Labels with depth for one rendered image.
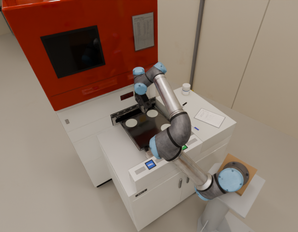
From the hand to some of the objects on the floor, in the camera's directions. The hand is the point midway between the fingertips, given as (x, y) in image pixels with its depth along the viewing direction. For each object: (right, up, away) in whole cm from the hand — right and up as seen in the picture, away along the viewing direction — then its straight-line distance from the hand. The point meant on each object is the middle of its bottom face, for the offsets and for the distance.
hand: (145, 112), depth 137 cm
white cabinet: (+18, -80, +72) cm, 109 cm away
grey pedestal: (+69, -111, +35) cm, 136 cm away
